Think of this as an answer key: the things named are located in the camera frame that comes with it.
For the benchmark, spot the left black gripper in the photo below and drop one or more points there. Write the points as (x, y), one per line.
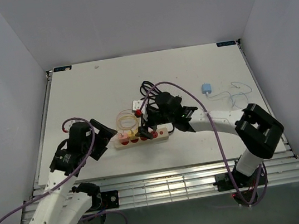
(103, 136)

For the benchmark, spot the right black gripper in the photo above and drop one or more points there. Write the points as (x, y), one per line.
(148, 119)

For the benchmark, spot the yellow charger plug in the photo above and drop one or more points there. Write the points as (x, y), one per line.
(132, 134)

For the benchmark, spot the pink charger plug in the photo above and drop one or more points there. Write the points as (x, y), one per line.
(122, 137)

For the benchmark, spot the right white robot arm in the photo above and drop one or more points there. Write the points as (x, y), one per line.
(259, 131)

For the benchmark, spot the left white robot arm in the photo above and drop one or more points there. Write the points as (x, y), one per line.
(62, 202)

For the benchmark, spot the beige red power strip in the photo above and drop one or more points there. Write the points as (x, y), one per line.
(158, 135)

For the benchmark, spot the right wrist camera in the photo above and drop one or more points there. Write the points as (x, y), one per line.
(139, 108)

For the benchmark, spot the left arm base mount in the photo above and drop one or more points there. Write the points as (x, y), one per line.
(105, 201)

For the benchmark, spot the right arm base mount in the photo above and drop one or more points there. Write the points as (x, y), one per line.
(224, 183)

